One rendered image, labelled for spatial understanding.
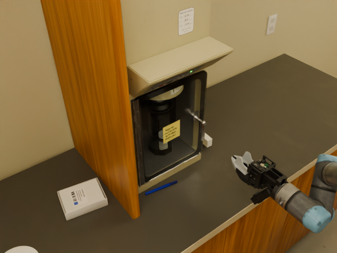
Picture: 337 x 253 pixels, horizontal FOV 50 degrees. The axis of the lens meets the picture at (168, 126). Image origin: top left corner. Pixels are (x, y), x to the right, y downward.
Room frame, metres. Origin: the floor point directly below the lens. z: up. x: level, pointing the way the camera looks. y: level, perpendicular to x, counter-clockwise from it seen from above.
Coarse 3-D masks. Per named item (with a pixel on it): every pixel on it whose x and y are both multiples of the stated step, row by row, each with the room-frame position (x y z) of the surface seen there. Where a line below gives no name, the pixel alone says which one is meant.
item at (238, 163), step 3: (231, 159) 0.90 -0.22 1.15; (234, 159) 0.90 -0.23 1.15; (237, 159) 0.87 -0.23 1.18; (240, 159) 0.86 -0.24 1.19; (234, 162) 0.88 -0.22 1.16; (237, 162) 0.87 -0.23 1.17; (240, 162) 0.86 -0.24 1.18; (234, 165) 0.87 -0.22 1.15; (237, 165) 0.86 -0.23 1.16; (240, 165) 0.86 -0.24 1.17; (243, 165) 0.85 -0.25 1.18; (240, 168) 0.85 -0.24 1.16; (243, 168) 0.84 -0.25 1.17; (246, 168) 0.83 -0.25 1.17; (243, 171) 0.84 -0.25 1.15; (246, 171) 0.83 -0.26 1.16
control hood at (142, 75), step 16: (176, 48) 1.03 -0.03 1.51; (192, 48) 1.03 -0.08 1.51; (208, 48) 1.03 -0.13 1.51; (224, 48) 1.03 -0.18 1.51; (144, 64) 0.93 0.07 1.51; (160, 64) 0.93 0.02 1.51; (176, 64) 0.93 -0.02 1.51; (192, 64) 0.93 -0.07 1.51; (208, 64) 1.03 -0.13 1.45; (128, 80) 0.92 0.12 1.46; (144, 80) 0.85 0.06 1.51; (160, 80) 0.86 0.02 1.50
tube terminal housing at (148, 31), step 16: (128, 0) 0.94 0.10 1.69; (144, 0) 0.97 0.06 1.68; (160, 0) 1.00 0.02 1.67; (176, 0) 1.03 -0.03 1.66; (192, 0) 1.07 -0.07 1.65; (208, 0) 1.11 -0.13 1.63; (128, 16) 0.94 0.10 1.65; (144, 16) 0.97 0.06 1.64; (160, 16) 1.00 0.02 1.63; (176, 16) 1.03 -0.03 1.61; (208, 16) 1.11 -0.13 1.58; (128, 32) 0.94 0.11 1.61; (144, 32) 0.97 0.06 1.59; (160, 32) 1.00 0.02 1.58; (176, 32) 1.04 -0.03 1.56; (192, 32) 1.07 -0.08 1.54; (208, 32) 1.11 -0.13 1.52; (128, 48) 0.93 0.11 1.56; (144, 48) 0.97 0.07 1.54; (160, 48) 1.00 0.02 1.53; (128, 64) 0.93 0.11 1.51; (176, 80) 1.04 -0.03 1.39; (192, 160) 1.09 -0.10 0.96; (160, 176) 0.99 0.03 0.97
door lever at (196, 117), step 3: (195, 117) 1.07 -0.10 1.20; (198, 117) 1.07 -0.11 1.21; (198, 120) 1.05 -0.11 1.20; (201, 120) 1.05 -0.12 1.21; (201, 123) 1.04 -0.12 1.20; (204, 123) 1.03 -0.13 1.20; (201, 126) 1.04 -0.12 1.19; (204, 126) 1.04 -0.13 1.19; (201, 129) 1.04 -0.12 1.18; (204, 129) 1.04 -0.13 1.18; (201, 132) 1.03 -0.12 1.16; (204, 132) 1.04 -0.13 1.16; (201, 135) 1.03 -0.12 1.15; (204, 135) 1.04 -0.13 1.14; (201, 138) 1.03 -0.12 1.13; (204, 138) 1.04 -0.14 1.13
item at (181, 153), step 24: (144, 96) 0.95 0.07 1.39; (168, 96) 1.00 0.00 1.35; (192, 96) 1.06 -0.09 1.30; (144, 120) 0.94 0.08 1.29; (168, 120) 1.00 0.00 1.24; (192, 120) 1.07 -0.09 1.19; (144, 144) 0.94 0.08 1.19; (168, 144) 1.00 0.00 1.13; (192, 144) 1.07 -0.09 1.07; (144, 168) 0.94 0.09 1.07; (168, 168) 1.00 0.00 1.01
